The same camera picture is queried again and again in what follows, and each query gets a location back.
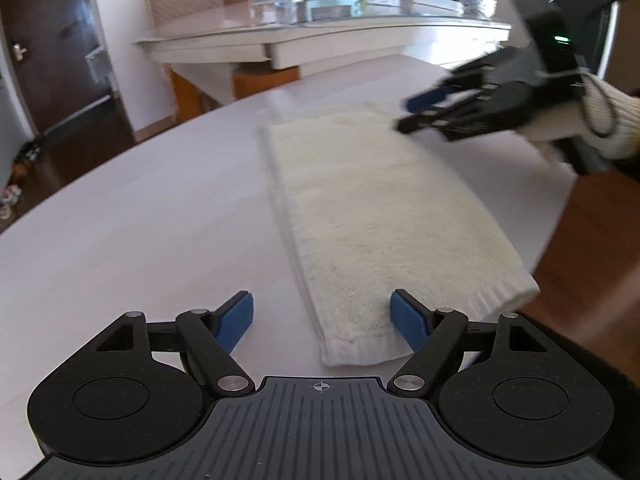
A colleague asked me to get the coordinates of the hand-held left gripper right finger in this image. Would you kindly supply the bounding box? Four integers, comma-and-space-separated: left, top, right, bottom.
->
390, 289, 548, 395

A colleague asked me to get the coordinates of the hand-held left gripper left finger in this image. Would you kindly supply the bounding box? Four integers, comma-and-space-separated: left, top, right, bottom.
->
95, 290, 256, 395

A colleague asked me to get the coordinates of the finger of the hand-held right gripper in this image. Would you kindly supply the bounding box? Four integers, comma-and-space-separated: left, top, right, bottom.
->
404, 52, 506, 113
396, 91, 493, 135

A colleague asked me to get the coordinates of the cream towel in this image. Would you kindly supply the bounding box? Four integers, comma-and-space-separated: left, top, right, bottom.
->
257, 101, 541, 367

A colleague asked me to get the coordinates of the person's right hand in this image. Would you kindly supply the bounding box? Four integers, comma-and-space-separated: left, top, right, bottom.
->
515, 72, 640, 163

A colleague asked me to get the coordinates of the white glass-topped dining table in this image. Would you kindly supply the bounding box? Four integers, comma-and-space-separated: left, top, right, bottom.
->
132, 0, 513, 123

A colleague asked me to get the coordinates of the black panel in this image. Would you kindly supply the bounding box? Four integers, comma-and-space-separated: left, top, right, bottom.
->
542, 0, 621, 81

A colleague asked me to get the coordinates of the grey cabinet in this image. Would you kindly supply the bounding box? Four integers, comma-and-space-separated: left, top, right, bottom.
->
0, 77, 12, 186

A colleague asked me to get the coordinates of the dark brown door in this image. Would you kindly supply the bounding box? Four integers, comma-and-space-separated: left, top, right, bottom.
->
0, 0, 136, 146

